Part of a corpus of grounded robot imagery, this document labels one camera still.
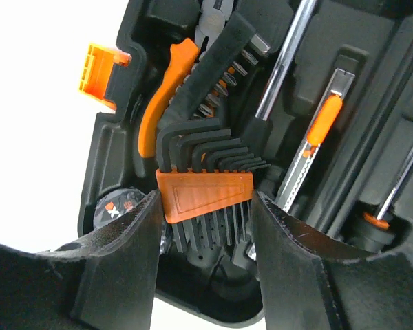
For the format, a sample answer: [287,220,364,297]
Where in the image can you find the claw hammer black handle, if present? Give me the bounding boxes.
[240,0,317,157]

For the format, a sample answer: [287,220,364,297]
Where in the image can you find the black bit holder strip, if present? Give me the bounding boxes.
[158,13,270,130]

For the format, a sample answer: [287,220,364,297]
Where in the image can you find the tape measure in case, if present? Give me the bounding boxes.
[93,187,146,230]

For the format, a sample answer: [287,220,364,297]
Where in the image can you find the orange handled pliers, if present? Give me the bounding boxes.
[137,1,234,159]

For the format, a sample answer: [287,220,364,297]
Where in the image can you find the black plastic tool case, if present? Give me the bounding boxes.
[78,1,413,327]

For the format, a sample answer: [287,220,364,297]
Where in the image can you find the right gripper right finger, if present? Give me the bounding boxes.
[252,191,413,329]

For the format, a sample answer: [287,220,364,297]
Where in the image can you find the orange screwdriver in case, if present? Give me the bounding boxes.
[345,202,412,253]

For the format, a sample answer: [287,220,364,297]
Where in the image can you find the utility knife in case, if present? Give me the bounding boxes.
[275,68,356,212]

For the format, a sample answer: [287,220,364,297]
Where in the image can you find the chrome extension bar in case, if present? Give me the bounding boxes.
[374,145,413,221]

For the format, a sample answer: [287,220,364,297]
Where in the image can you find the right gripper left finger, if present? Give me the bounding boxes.
[0,191,162,329]

